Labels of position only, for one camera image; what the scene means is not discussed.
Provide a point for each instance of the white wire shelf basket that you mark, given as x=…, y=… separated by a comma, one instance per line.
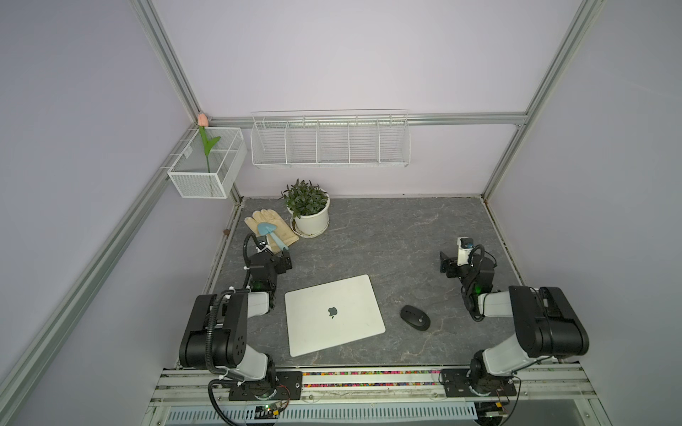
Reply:
x=330, y=138

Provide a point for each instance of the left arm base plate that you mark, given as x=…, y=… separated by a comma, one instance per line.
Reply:
x=284, y=385

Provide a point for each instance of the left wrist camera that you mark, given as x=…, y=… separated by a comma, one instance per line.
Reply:
x=262, y=243

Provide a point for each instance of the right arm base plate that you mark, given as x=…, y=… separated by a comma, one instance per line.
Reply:
x=460, y=382

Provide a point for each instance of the white mesh wall box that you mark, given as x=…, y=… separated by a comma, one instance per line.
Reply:
x=188, y=171

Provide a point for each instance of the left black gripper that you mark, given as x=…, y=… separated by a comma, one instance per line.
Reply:
x=279, y=262

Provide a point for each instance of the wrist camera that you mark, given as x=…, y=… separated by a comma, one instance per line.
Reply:
x=465, y=248
x=262, y=243

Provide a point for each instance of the blue garden trowel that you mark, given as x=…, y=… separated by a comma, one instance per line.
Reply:
x=268, y=229

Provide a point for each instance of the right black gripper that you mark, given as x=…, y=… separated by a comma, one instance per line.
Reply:
x=450, y=264

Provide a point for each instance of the potted green plant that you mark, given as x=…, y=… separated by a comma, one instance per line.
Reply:
x=309, y=206

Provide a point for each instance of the silver laptop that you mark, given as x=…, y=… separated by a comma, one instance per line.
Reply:
x=331, y=314

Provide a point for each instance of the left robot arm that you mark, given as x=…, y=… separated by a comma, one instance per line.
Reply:
x=215, y=338

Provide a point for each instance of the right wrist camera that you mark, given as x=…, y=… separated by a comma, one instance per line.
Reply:
x=465, y=248

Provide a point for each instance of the beige work glove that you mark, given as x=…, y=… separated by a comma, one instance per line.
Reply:
x=283, y=231

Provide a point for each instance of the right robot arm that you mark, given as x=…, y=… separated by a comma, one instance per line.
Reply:
x=546, y=326

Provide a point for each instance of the aluminium front rail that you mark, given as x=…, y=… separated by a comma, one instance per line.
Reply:
x=542, y=394

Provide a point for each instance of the pink artificial tulip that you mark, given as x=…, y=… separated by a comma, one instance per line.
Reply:
x=207, y=142

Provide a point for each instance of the black wireless mouse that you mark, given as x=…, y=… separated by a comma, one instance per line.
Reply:
x=415, y=317

